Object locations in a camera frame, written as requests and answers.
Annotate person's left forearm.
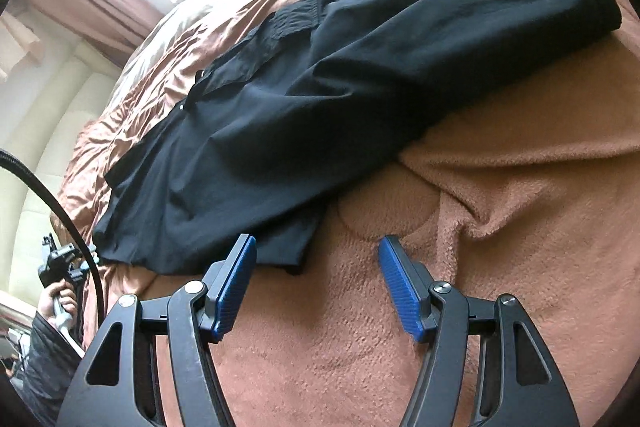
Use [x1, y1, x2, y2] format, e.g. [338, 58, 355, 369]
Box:
[17, 309, 83, 408]

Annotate pink bed blanket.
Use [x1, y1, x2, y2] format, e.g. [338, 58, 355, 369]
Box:
[82, 0, 640, 427]

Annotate black pants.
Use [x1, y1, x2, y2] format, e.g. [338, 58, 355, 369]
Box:
[92, 0, 623, 277]

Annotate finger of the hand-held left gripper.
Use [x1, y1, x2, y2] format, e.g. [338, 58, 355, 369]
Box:
[69, 265, 101, 283]
[72, 244, 102, 264]

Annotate cream padded headboard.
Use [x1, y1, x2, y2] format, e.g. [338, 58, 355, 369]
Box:
[0, 4, 166, 308]

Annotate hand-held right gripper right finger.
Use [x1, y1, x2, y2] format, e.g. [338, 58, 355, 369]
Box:
[378, 234, 581, 427]

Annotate person's left hand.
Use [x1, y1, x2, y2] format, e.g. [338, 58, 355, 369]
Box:
[37, 279, 81, 333]

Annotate thick black braided cable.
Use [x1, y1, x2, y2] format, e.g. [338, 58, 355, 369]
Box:
[0, 149, 106, 313]

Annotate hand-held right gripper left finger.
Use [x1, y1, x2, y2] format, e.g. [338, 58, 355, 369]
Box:
[64, 234, 258, 427]

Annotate pale hanging cloth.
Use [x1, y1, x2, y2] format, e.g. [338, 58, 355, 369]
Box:
[0, 14, 41, 82]

